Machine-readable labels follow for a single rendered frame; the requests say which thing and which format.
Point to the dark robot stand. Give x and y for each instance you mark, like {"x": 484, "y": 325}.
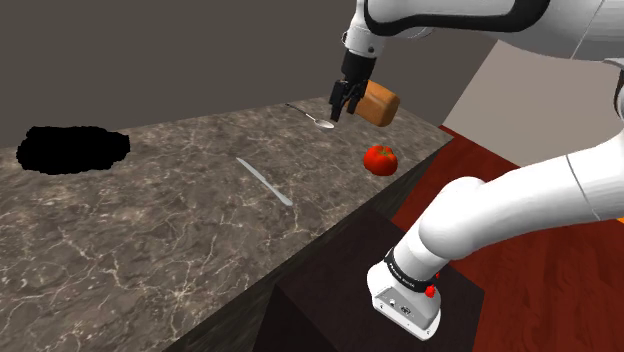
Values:
{"x": 336, "y": 287}

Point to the silver knife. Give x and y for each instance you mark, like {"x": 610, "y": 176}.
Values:
{"x": 265, "y": 182}

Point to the brown bread loaf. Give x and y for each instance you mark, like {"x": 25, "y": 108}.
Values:
{"x": 378, "y": 105}

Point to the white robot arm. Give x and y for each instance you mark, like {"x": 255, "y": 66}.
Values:
{"x": 512, "y": 204}

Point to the silver spoon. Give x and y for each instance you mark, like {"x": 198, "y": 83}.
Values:
{"x": 322, "y": 123}

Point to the red tomato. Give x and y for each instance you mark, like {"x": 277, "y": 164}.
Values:
{"x": 380, "y": 161}

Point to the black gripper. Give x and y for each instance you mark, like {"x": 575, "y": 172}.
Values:
{"x": 358, "y": 66}

